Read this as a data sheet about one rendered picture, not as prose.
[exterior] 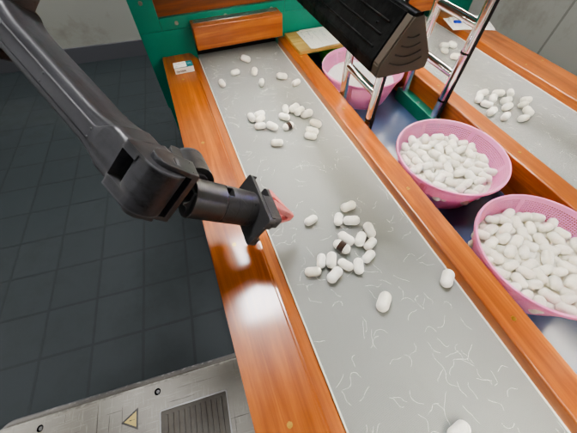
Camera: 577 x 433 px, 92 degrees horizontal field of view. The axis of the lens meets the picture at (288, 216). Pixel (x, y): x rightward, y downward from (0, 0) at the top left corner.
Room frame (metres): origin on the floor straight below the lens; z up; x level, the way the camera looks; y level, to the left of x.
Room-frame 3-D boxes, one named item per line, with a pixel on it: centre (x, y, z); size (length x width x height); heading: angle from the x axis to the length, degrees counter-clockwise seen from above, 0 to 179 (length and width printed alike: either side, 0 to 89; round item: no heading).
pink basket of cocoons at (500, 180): (0.51, -0.40, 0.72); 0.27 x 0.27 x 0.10
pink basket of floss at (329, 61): (0.92, -0.24, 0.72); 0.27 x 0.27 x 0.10
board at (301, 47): (1.13, -0.17, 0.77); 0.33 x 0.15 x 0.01; 111
